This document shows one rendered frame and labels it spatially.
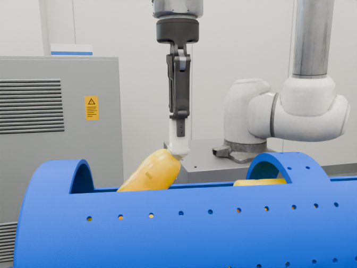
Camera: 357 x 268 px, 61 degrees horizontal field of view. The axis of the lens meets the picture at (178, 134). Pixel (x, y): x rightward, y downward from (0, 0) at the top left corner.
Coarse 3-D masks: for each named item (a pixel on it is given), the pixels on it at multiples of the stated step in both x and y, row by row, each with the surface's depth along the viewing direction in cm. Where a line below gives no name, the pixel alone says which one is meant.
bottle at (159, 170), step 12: (156, 156) 56; (168, 156) 56; (180, 156) 57; (144, 168) 56; (156, 168) 55; (168, 168) 55; (180, 168) 58; (132, 180) 56; (144, 180) 55; (156, 180) 55; (168, 180) 56; (120, 216) 55
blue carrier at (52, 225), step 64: (64, 192) 44; (128, 192) 45; (192, 192) 45; (256, 192) 46; (320, 192) 47; (64, 256) 40; (128, 256) 41; (192, 256) 42; (256, 256) 43; (320, 256) 44
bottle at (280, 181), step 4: (240, 180) 55; (244, 180) 55; (248, 180) 55; (252, 180) 55; (256, 180) 55; (260, 180) 55; (264, 180) 55; (268, 180) 55; (272, 180) 55; (276, 180) 55; (280, 180) 55; (284, 180) 55; (236, 184) 55; (240, 184) 54; (244, 184) 53; (248, 184) 53; (252, 184) 54; (256, 184) 54; (260, 184) 54; (264, 184) 54; (268, 184) 54; (272, 184) 54
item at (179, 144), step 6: (174, 120) 54; (186, 120) 54; (174, 126) 54; (186, 126) 54; (174, 132) 54; (186, 132) 55; (174, 138) 54; (180, 138) 55; (186, 138) 55; (174, 144) 55; (180, 144) 55; (186, 144) 55; (174, 150) 55; (180, 150) 55; (186, 150) 55
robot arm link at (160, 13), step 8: (152, 0) 51; (160, 0) 49; (168, 0) 48; (176, 0) 48; (184, 0) 48; (192, 0) 49; (200, 0) 50; (160, 8) 49; (168, 8) 48; (176, 8) 48; (184, 8) 48; (192, 8) 49; (200, 8) 50; (160, 16) 51; (168, 16) 50; (176, 16) 50; (184, 16) 50; (192, 16) 51; (200, 16) 52
